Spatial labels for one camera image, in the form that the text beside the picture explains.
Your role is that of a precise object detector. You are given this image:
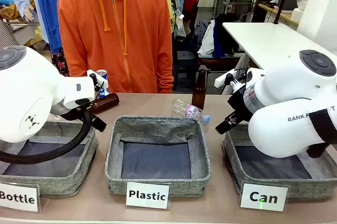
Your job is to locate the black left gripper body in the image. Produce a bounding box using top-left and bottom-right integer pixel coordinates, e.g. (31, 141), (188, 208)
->
(52, 103), (93, 122)

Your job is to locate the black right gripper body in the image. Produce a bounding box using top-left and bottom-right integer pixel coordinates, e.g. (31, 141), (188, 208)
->
(225, 86), (257, 124)

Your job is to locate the brown glass bottle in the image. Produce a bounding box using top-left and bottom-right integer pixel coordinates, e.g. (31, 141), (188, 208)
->
(91, 92), (120, 114)
(191, 68), (207, 110)

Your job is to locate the small pink label plastic bottle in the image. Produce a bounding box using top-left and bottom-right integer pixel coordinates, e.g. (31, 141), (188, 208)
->
(172, 98), (211, 124)

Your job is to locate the blue white drink can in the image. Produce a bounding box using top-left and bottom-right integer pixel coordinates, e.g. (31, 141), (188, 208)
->
(95, 69), (110, 96)

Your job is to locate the grey fabric can basket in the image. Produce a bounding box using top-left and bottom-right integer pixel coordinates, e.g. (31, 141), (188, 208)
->
(222, 126), (337, 200)

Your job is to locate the grey fabric bottle basket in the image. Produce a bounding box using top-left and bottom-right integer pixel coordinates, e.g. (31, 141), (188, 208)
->
(0, 120), (99, 197)

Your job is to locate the grey fabric plastic basket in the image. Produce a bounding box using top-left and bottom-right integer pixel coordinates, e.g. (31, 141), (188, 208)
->
(104, 115), (212, 197)

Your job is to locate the white Can label sign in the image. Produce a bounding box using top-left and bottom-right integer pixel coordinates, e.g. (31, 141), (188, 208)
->
(240, 182), (289, 212)

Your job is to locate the white hanging bag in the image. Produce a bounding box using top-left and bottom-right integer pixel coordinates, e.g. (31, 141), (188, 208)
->
(197, 20), (219, 55)

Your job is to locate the black plastic stool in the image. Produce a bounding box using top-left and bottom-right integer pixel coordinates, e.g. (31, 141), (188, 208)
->
(173, 50), (199, 90)

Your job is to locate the white Plastic label sign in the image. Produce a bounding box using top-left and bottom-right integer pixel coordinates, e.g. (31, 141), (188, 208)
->
(125, 181), (171, 210)

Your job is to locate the person in orange hoodie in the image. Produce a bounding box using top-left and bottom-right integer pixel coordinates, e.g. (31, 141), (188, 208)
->
(57, 0), (175, 94)

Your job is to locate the brown checked cloth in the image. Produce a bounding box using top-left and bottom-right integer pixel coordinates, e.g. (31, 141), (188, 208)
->
(0, 20), (19, 50)

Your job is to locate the white Bottle label sign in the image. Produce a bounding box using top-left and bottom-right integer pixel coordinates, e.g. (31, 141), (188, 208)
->
(0, 181), (41, 213)

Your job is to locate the mannequin in blue shirt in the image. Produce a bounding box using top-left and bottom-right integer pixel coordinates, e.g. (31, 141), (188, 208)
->
(9, 0), (68, 54)

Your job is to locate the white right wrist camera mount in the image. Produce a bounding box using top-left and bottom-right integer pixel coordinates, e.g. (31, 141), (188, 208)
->
(214, 69), (248, 92)

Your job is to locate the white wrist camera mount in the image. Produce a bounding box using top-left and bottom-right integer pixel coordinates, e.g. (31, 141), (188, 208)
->
(214, 69), (248, 92)
(86, 69), (109, 90)

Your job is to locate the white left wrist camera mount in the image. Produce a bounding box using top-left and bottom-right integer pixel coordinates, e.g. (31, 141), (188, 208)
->
(86, 69), (109, 90)

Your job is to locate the black corrugated cable hose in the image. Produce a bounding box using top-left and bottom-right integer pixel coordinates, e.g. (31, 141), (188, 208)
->
(0, 81), (105, 164)

